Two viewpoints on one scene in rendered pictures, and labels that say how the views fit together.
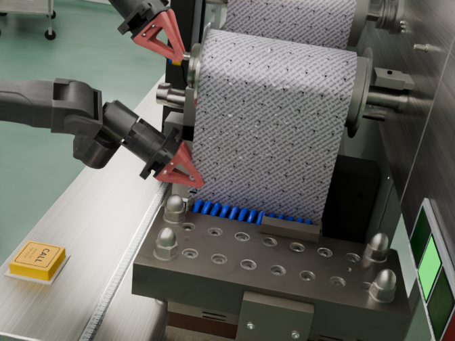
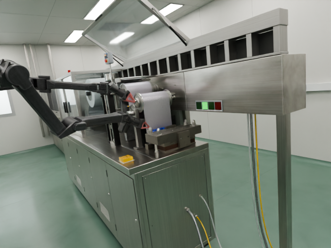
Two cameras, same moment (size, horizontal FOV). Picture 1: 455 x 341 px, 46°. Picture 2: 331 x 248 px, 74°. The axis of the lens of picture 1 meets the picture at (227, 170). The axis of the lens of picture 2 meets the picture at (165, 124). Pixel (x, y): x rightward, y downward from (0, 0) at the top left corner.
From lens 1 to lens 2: 110 cm
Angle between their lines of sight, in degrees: 40
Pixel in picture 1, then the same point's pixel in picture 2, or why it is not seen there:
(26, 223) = (23, 236)
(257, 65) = (151, 96)
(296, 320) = (187, 133)
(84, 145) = (124, 126)
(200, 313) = (170, 144)
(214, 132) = (148, 113)
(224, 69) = (146, 99)
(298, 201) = (167, 122)
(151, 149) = (139, 121)
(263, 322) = (182, 137)
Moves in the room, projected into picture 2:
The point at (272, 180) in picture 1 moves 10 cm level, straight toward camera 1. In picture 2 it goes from (161, 119) to (168, 120)
